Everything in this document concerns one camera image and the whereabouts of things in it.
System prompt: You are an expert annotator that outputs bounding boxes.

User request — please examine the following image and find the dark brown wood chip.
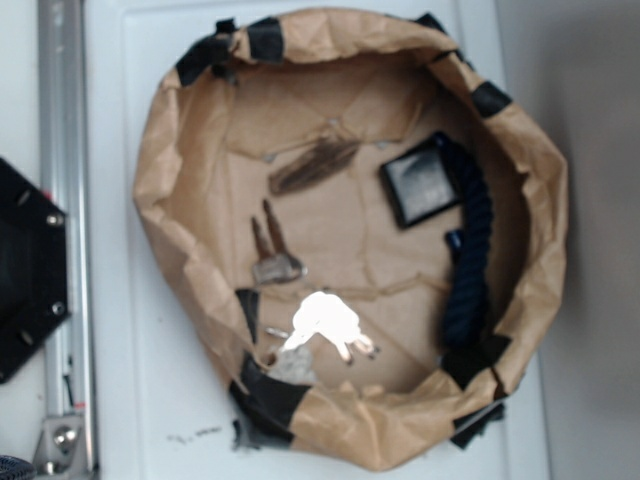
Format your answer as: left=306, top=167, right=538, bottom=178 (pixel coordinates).
left=268, top=139, right=360, bottom=196

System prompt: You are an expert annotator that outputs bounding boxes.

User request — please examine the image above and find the brown paper bin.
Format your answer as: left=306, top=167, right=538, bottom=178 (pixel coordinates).
left=133, top=8, right=568, bottom=471

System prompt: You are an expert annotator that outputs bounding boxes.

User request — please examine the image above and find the white plastic toy animal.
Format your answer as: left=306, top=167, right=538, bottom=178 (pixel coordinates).
left=281, top=291, right=379, bottom=365

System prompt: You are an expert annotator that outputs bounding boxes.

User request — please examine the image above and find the black square box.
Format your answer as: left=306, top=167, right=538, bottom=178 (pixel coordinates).
left=379, top=138, right=460, bottom=229

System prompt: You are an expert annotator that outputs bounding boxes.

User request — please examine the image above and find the grey crumpled foil piece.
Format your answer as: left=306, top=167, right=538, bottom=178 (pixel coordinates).
left=268, top=346, right=318, bottom=385

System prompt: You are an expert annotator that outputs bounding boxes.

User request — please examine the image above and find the dark blue twisted rope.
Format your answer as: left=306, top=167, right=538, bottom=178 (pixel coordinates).
left=433, top=131, right=495, bottom=348

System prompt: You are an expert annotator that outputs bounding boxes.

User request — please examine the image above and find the aluminium extrusion rail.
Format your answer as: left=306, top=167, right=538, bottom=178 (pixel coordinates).
left=37, top=1, right=95, bottom=418

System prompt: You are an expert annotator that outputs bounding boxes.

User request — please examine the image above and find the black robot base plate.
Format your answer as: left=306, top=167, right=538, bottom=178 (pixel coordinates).
left=1, top=160, right=69, bottom=384

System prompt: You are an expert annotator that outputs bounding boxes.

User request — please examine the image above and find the grey metal corner bracket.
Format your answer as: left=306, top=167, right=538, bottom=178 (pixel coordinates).
left=33, top=413, right=97, bottom=479

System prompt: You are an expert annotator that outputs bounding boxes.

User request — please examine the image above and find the black corrugated hose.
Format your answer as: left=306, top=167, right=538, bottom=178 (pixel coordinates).
left=0, top=453, right=37, bottom=480

